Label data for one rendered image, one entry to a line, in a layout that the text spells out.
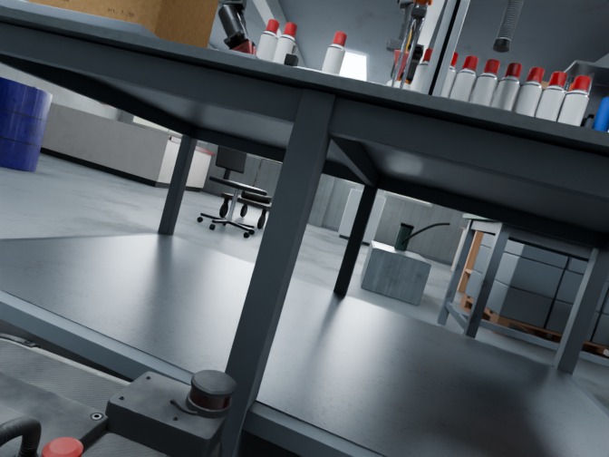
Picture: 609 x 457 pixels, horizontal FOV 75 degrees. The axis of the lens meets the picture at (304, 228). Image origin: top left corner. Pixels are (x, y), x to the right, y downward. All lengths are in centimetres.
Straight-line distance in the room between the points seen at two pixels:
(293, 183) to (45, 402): 49
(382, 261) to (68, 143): 674
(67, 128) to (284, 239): 820
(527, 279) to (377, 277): 115
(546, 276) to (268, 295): 307
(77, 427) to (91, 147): 791
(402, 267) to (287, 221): 275
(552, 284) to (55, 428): 342
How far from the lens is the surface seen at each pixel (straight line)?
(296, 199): 70
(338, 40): 122
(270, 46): 126
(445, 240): 930
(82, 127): 862
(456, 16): 105
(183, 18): 105
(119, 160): 811
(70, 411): 68
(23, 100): 547
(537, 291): 362
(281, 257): 71
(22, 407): 69
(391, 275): 342
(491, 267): 228
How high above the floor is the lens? 63
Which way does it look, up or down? 5 degrees down
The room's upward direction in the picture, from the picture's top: 16 degrees clockwise
